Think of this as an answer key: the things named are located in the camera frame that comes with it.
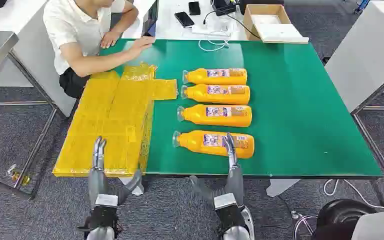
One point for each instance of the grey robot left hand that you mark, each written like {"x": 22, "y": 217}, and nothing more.
{"x": 96, "y": 182}

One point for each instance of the person's right hand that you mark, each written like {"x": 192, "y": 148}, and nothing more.
{"x": 140, "y": 45}

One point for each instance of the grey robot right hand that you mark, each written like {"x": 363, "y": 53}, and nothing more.
{"x": 235, "y": 184}

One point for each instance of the person's left hand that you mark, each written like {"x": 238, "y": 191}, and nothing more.
{"x": 110, "y": 39}

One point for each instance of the orange drink bottle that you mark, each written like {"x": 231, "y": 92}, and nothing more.
{"x": 198, "y": 143}
{"x": 212, "y": 76}
{"x": 212, "y": 116}
{"x": 215, "y": 94}

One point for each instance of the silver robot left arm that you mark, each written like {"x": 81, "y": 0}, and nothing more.
{"x": 101, "y": 222}

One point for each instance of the dark tablet screen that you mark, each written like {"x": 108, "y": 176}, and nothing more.
{"x": 149, "y": 18}

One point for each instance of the person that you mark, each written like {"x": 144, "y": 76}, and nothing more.
{"x": 72, "y": 30}

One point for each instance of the large black smartphone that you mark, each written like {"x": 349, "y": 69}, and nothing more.
{"x": 184, "y": 19}

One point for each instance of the small black smartphone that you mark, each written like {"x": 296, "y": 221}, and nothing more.
{"x": 194, "y": 8}

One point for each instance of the white power strip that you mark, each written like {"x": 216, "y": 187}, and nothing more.
{"x": 208, "y": 30}

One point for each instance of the yellow plastic sheet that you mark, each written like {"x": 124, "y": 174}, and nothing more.
{"x": 112, "y": 112}

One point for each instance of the white side table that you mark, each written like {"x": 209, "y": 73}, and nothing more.
{"x": 36, "y": 56}

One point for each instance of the clear bottle on floor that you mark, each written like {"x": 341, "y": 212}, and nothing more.
{"x": 16, "y": 174}

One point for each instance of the black charger device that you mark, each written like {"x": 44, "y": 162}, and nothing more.
{"x": 223, "y": 6}

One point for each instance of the green table mat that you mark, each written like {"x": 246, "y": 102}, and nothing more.
{"x": 294, "y": 109}

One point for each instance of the brown cardboard box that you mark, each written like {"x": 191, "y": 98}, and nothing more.
{"x": 249, "y": 23}

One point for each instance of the white flat board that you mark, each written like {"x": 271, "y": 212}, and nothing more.
{"x": 284, "y": 34}

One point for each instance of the grey robot body shell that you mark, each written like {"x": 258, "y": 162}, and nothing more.
{"x": 380, "y": 227}

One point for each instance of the blue object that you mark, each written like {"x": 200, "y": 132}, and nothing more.
{"x": 361, "y": 6}

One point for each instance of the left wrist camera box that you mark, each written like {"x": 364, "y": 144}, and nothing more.
{"x": 106, "y": 200}

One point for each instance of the white table with steel frame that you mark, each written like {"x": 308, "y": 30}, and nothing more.
{"x": 367, "y": 56}

